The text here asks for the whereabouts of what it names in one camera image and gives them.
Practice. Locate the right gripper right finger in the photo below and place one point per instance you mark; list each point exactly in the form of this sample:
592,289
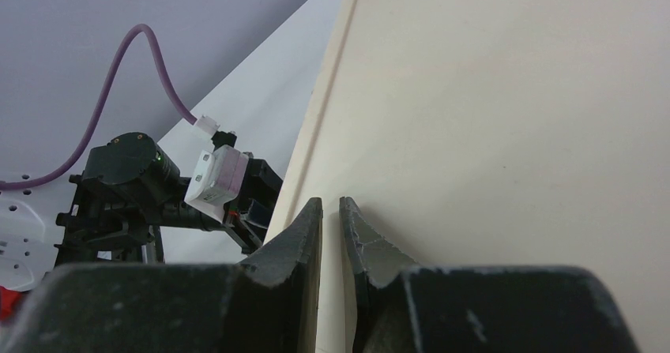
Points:
394,304

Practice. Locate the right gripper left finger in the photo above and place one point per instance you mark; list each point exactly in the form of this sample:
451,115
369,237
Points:
267,302

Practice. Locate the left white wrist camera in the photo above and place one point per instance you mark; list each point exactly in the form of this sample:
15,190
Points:
219,173

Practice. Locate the pastel wooden drawer chest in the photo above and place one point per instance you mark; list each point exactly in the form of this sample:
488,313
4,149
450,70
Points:
488,132

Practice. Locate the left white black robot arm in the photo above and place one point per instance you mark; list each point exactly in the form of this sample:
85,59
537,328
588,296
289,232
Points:
29,244

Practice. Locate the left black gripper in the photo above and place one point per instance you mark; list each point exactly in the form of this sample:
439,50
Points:
130,189

